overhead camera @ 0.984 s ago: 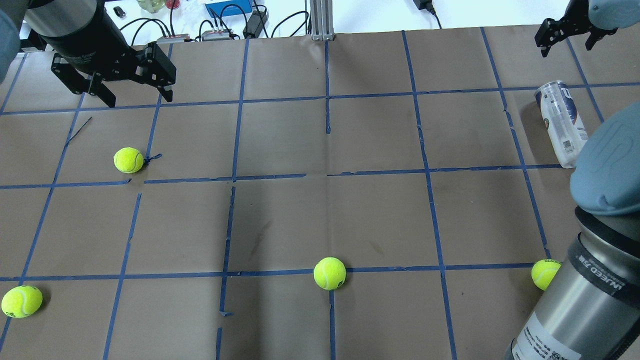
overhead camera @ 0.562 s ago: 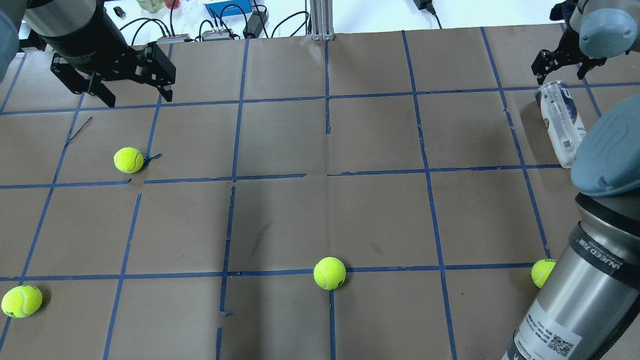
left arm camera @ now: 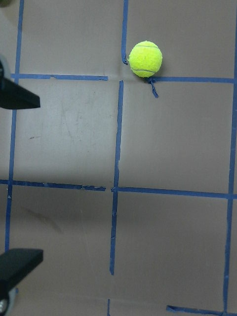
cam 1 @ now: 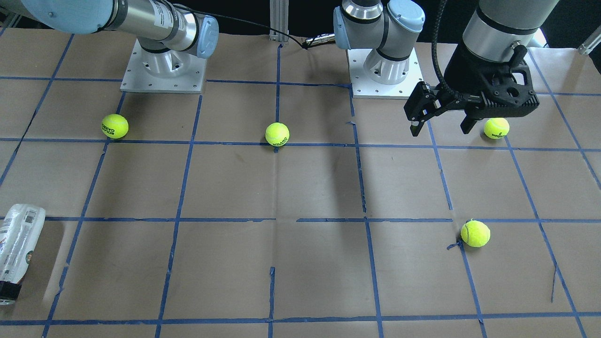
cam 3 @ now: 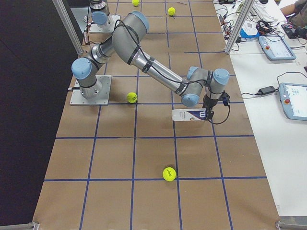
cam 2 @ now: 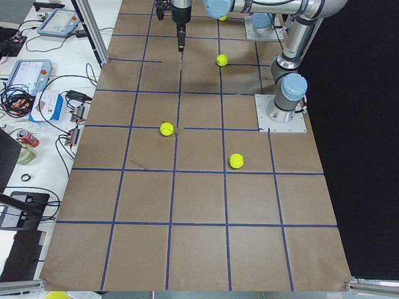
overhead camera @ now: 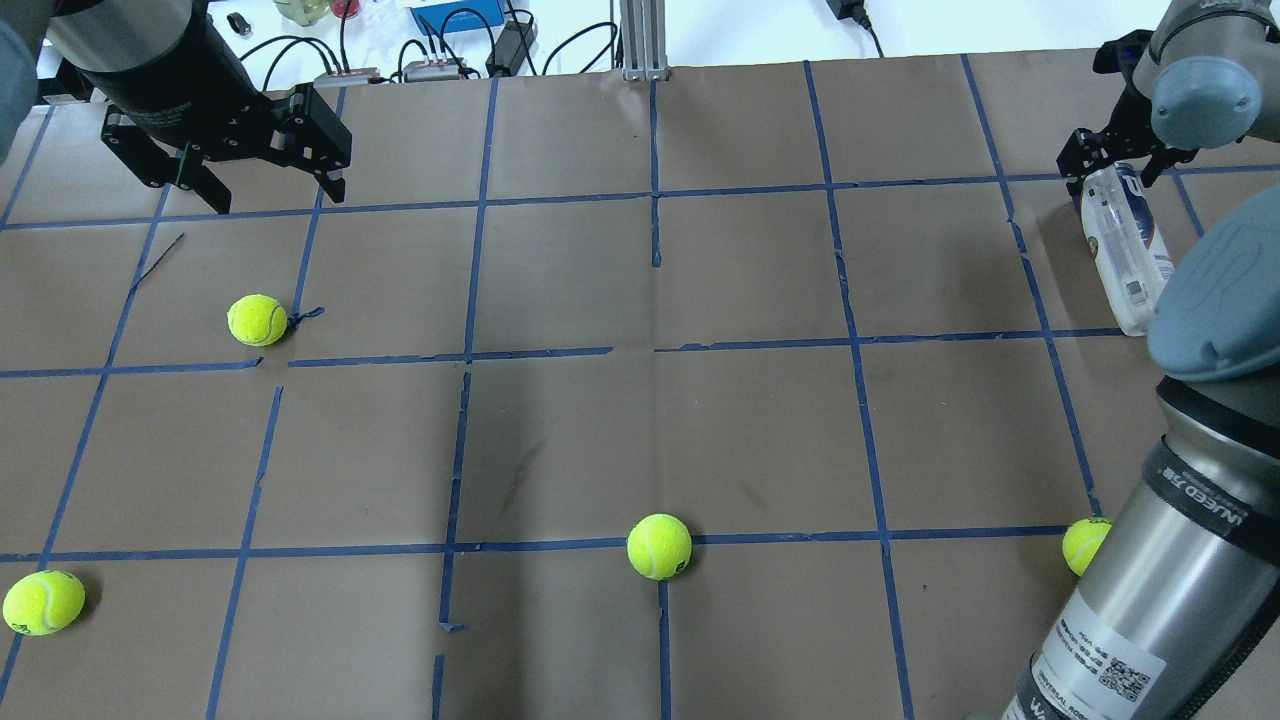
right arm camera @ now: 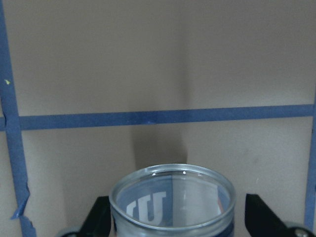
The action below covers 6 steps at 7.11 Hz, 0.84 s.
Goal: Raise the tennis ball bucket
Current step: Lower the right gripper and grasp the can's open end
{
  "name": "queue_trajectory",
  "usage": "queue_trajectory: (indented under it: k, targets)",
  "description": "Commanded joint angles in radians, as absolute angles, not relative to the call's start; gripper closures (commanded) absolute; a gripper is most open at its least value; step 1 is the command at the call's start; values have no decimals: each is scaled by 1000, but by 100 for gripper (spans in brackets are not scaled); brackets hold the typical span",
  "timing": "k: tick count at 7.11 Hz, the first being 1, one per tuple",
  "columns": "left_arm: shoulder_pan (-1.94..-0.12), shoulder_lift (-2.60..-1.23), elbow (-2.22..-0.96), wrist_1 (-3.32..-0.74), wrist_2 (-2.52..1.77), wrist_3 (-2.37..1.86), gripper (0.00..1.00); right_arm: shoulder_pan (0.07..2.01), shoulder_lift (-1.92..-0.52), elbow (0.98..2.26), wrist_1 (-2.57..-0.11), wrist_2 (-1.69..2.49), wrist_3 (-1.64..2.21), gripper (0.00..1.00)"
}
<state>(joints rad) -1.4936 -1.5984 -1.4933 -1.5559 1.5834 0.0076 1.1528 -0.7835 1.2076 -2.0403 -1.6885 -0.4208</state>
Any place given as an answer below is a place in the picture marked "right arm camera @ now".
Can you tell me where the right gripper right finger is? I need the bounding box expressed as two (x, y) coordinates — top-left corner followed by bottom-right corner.
(245, 194), (287, 237)

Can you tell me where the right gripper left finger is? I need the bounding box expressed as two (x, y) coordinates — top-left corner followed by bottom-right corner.
(79, 196), (111, 237)

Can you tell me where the clear tennis ball can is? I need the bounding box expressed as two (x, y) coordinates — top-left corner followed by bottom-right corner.
(109, 164), (236, 237)

